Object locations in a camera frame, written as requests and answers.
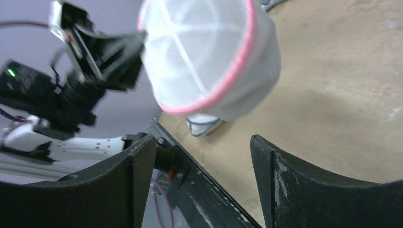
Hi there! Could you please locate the pink-trimmed white mesh laundry bag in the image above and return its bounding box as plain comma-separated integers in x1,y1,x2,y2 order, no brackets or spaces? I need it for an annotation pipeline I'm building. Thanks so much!
137,0,281,121

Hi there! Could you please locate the blue-trimmed white mesh laundry bag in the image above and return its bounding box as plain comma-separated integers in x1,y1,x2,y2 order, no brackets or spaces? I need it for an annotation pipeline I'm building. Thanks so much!
185,114,223,137

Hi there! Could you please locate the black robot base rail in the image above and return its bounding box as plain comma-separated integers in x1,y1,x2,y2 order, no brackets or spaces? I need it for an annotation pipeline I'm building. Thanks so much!
0,118,262,228

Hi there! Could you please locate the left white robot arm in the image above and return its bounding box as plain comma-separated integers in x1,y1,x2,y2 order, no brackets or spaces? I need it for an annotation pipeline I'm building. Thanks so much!
0,23,146,163

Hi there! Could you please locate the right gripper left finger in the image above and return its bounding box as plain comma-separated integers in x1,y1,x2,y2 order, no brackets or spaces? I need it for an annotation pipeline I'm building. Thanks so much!
0,135,156,228

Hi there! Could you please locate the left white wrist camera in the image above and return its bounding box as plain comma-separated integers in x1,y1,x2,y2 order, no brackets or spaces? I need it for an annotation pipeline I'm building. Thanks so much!
48,0,93,43

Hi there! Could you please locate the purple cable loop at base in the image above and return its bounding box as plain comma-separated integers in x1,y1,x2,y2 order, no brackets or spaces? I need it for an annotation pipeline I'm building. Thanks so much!
151,179,175,228

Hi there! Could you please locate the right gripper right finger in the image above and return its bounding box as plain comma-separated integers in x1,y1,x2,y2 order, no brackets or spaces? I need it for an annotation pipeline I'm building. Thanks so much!
250,135,403,228

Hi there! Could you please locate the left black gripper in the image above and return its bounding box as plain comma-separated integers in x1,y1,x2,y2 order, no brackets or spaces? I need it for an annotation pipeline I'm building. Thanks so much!
50,25,146,107

